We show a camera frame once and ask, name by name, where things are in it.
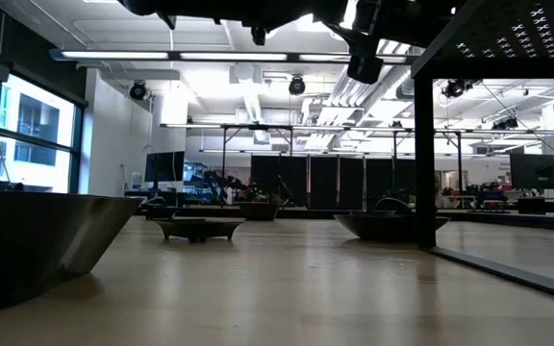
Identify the black ceiling device cluster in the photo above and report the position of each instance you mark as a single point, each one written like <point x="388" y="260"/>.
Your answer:
<point x="457" y="89"/>

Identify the black monitor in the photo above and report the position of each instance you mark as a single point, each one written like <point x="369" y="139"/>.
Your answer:
<point x="164" y="166"/>
<point x="539" y="171"/>

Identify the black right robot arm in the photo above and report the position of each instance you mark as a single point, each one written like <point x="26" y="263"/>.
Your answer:
<point x="411" y="19"/>

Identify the black boat-shaped mini plate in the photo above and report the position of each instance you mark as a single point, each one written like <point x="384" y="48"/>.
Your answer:
<point x="197" y="226"/>

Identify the overhead bar with light tubes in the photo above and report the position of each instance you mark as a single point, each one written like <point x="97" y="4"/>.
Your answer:
<point x="113" y="55"/>

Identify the black round ceiling device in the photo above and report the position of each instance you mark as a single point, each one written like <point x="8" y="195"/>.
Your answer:
<point x="138" y="90"/>
<point x="297" y="85"/>

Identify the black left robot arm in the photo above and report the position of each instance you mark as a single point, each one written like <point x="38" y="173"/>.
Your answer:
<point x="234" y="9"/>

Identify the black partition wall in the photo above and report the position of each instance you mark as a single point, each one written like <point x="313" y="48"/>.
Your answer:
<point x="325" y="182"/>

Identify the black leaf-shaped mini plate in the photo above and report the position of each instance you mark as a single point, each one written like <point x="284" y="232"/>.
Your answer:
<point x="387" y="228"/>

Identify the black perforated metal rack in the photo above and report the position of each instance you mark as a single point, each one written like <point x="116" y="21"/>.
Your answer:
<point x="425" y="168"/>

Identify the large black-framed window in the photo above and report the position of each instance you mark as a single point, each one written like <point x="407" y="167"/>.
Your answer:
<point x="36" y="120"/>

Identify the black angular mini dish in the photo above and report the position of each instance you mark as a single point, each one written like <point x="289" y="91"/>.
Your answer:
<point x="27" y="240"/>

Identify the black arched rail bracket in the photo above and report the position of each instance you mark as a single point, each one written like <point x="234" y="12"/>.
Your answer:
<point x="154" y="197"/>
<point x="392" y="199"/>

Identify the black wavy square mini bowl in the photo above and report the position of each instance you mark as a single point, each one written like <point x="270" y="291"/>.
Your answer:
<point x="258" y="211"/>

